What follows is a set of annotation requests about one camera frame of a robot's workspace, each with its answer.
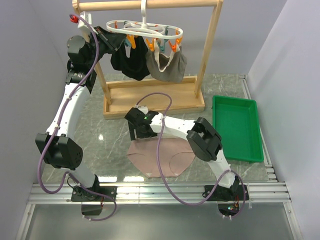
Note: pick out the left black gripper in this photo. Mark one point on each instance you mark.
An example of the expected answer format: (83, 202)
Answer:
(102, 35)

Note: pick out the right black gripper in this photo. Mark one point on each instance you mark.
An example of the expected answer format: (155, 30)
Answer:
(132, 127)

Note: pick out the white plastic clip hanger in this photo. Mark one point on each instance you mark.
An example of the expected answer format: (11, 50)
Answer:
(155, 34)

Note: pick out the pink beige underwear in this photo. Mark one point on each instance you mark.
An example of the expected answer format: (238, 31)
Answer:
(175, 156)

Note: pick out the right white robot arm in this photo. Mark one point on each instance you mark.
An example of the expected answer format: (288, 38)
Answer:
(204, 141)

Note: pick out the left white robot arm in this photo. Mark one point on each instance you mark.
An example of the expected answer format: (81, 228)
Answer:
(57, 145)

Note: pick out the black underwear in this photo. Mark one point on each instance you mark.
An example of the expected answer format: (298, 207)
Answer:
(134, 66)

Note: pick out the grey underwear white trim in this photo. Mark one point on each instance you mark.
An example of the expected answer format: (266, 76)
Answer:
(166, 68)

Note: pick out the green plastic bin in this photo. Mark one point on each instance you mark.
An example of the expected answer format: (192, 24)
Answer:
(237, 122)

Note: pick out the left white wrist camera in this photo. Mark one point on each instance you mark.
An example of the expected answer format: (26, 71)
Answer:
(85, 26)

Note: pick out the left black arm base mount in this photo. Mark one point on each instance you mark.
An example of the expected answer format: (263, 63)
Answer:
(106, 194)

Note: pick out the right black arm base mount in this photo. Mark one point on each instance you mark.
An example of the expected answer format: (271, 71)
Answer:
(222, 194)

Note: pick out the aluminium rail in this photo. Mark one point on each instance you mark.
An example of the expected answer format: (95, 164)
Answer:
(157, 193)

